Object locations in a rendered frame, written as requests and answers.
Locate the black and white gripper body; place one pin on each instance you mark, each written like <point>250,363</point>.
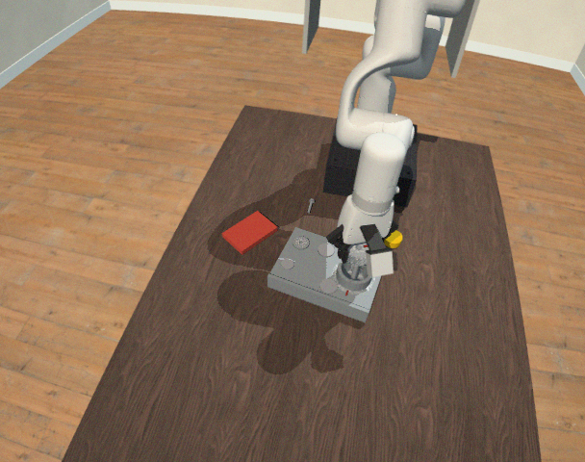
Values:
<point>352,217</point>

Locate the red flat rectangular block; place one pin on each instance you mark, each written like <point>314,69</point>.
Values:
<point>249,232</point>

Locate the yellow short cylinder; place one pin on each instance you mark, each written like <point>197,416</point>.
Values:
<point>394,240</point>

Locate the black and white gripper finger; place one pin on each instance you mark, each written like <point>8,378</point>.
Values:
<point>336,238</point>
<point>393,228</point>

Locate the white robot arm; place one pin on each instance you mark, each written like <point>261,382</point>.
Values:
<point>401,37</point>

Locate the white gear with red arrow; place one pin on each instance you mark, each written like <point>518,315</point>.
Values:
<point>357,254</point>

